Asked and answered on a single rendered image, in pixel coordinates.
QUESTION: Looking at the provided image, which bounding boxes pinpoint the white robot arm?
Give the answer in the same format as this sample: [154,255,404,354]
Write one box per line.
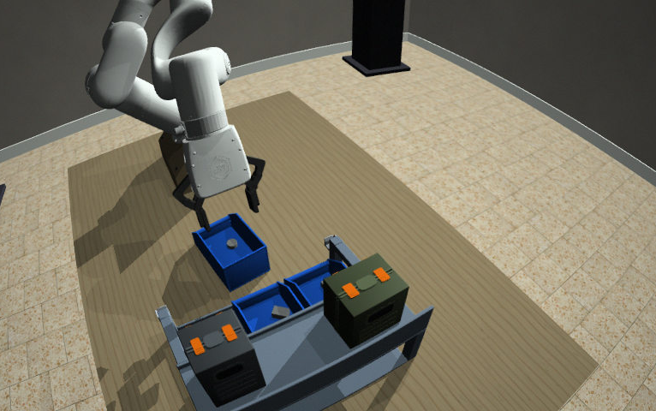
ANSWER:
[85,0,230,144]

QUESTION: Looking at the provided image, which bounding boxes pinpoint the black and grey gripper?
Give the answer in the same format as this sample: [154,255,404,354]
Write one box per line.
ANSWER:
[172,124,265,232]

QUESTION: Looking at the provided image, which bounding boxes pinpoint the black case with orange latches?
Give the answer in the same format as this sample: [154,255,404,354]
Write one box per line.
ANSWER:
[176,308,266,408]

